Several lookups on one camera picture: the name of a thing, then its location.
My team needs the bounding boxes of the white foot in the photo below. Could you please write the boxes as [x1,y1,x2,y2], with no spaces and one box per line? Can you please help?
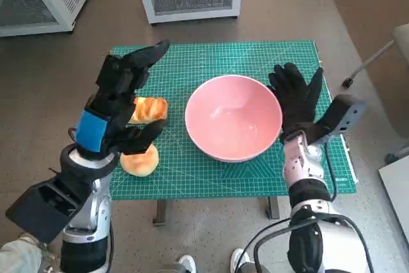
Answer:
[229,248,250,273]
[178,255,197,273]

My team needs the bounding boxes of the person's leg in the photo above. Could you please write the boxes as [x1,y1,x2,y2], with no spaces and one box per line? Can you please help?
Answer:
[0,233,44,273]

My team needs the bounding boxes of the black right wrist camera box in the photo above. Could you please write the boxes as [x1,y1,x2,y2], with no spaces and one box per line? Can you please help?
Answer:
[314,93,367,143]

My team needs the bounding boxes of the grey chair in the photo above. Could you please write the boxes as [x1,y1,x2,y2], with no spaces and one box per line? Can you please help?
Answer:
[341,23,409,165]

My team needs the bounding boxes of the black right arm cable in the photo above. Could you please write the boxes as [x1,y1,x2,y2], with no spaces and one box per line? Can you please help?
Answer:
[242,215,320,273]

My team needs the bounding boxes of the pink bowl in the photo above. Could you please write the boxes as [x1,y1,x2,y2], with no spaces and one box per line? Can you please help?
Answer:
[184,74,284,163]

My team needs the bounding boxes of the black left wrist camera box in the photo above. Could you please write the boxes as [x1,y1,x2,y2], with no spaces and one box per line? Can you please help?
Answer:
[4,170,93,244]

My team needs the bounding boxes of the round toy bread bun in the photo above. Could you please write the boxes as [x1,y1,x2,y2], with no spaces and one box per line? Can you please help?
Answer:
[120,144,160,177]

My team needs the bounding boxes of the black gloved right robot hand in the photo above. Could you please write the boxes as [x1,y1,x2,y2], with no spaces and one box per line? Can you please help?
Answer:
[266,62,332,143]

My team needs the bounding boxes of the green cutting mat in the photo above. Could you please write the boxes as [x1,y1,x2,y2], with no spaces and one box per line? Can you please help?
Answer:
[108,40,357,201]

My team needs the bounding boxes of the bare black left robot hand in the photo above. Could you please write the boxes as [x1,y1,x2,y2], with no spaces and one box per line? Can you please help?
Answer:
[74,39,171,161]

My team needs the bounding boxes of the white board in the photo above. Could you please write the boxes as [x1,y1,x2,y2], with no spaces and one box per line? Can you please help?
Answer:
[378,164,409,238]

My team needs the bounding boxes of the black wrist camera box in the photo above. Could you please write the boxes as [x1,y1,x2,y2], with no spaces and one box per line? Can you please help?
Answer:
[4,170,93,244]
[314,93,367,143]

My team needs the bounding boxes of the long twisted toy bread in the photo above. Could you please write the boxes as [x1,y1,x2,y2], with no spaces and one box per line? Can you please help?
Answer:
[127,96,169,125]

